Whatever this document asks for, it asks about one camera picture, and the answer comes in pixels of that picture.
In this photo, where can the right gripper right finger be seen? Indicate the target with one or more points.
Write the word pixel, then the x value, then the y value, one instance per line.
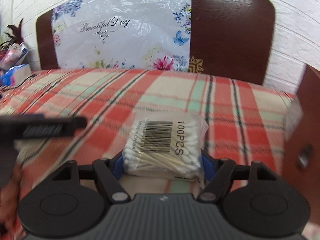
pixel 220 174

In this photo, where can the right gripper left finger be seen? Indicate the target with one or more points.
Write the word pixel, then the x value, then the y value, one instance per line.
pixel 104 172

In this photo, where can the cotton swabs bag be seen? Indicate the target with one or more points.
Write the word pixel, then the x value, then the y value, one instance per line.
pixel 166 144

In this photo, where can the plaid bed sheet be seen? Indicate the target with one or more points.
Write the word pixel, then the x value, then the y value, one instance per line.
pixel 245 121

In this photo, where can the brown cardboard box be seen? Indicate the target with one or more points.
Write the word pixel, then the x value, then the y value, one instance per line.
pixel 301 154

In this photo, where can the blue tissue box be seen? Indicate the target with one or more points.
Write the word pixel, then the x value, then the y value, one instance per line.
pixel 16 75

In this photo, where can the brown wooden headboard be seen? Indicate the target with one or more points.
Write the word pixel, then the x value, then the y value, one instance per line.
pixel 229 38

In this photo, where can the pink blue tissue pack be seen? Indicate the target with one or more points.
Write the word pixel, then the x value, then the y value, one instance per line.
pixel 14 56

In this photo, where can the floral plastic pillow bag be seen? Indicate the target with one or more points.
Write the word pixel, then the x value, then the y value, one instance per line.
pixel 123 34

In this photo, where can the dark red plant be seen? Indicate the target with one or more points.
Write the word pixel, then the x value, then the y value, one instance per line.
pixel 15 37

